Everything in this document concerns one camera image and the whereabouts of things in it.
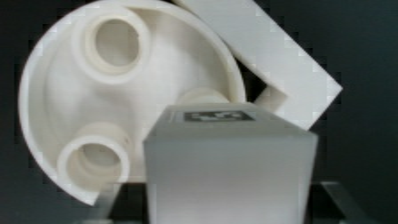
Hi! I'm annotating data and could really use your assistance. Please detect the white obstacle wall frame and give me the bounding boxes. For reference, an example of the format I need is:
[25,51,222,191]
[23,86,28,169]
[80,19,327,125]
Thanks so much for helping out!
[172,0,343,129]

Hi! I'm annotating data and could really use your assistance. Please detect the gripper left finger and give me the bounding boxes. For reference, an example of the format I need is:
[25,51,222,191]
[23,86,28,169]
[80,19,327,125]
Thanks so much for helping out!
[89,183,149,224]

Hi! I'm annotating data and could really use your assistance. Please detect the white stool leg with tag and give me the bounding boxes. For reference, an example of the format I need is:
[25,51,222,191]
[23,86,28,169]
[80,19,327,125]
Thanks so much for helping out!
[140,87,320,224]

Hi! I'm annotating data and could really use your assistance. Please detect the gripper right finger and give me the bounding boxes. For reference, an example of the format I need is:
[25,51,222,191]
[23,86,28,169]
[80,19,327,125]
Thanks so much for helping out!
[304,181,371,224]

